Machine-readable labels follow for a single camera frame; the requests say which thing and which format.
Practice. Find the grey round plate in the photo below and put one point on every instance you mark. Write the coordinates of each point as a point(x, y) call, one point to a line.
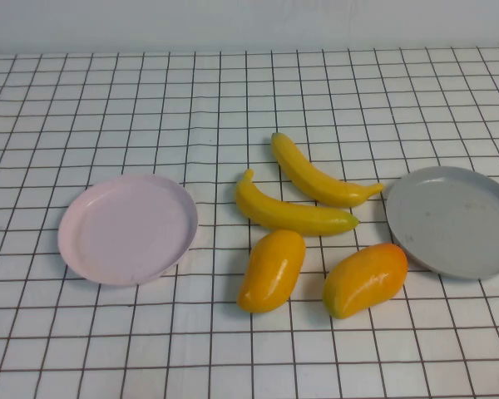
point(453, 220)

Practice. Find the green-tipped orange mango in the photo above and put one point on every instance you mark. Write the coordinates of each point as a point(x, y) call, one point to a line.
point(366, 280)

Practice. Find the plain orange-yellow mango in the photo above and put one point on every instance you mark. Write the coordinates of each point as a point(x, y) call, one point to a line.
point(272, 270)

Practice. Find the yellow plastic banana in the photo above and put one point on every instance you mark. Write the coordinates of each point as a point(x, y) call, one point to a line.
point(316, 183)
point(291, 216)

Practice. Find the pink round plate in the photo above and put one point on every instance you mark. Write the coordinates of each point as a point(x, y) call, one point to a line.
point(124, 232)

